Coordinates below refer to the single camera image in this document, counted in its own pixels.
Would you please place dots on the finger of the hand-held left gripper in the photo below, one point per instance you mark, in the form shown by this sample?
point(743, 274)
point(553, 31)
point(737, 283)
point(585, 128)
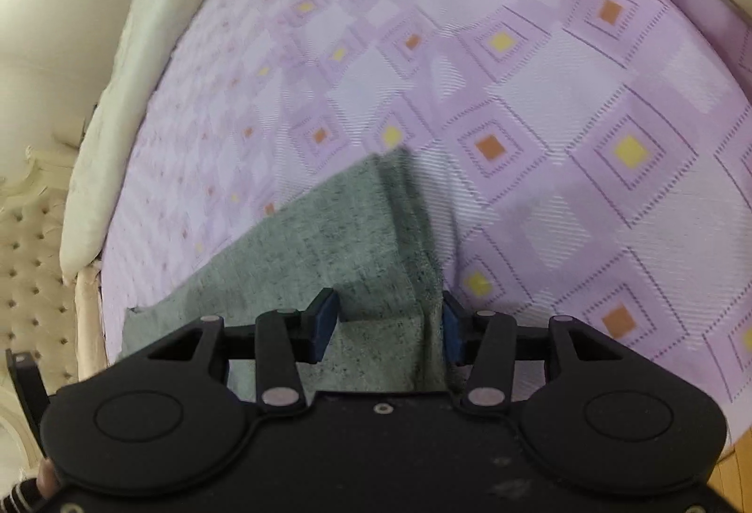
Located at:
point(32, 395)

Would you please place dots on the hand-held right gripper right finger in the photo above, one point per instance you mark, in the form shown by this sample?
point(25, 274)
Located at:
point(451, 328)

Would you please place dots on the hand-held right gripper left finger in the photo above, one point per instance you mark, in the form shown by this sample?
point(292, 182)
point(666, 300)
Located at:
point(326, 322)

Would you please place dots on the grey pants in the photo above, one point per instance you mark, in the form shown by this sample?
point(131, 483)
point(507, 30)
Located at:
point(329, 243)

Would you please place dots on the person's left forearm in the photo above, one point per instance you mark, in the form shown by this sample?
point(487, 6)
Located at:
point(20, 498)

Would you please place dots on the person's left hand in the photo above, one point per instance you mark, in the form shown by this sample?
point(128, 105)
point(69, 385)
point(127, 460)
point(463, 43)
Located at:
point(46, 478)

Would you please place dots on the pale peach satin sheet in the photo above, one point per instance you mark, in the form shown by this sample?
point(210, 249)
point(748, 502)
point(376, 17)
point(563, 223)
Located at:
point(91, 313)

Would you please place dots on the cream tufted headboard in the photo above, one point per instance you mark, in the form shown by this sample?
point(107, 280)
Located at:
point(35, 266)

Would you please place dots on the purple patterned bed sheet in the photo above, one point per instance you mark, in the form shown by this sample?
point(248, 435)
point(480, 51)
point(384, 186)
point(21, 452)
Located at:
point(529, 78)

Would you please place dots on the cream duvet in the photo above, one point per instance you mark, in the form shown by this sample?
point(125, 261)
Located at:
point(129, 78)

